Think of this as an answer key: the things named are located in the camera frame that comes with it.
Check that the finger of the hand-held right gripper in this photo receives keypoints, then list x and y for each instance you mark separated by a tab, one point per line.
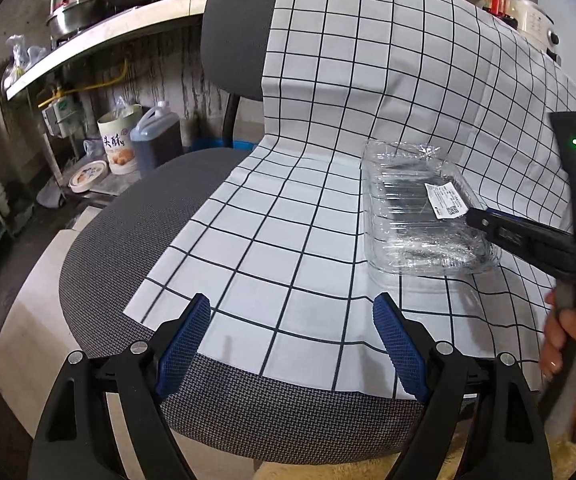
523	220
518	240

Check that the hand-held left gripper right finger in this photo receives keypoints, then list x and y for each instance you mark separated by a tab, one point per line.
400	345

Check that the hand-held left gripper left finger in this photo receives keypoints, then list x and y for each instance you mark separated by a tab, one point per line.
183	345

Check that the clear plastic container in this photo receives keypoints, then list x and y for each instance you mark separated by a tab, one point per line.
408	220

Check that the white rice cooker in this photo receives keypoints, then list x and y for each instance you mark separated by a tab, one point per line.
533	20

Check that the round white lid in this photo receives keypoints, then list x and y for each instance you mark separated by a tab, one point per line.
87	175

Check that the dark oil jug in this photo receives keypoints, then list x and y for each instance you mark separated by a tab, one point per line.
155	145

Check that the blue plastic box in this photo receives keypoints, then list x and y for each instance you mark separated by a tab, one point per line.
238	145

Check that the beige biscuit tin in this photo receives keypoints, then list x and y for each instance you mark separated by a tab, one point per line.
118	145

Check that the red sauce bottle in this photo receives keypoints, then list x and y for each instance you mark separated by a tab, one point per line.
498	2

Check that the white black checked cloth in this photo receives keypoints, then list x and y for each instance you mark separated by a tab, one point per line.
318	110

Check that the white gas meter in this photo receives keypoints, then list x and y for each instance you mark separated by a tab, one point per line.
60	112

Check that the grey mesh office chair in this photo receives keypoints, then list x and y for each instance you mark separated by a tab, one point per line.
238	35

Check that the white counter shelf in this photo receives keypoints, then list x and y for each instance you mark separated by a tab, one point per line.
118	25

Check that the clear plastic bag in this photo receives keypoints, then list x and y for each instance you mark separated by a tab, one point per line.
23	55

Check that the steel basin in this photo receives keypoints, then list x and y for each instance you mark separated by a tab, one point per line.
73	15

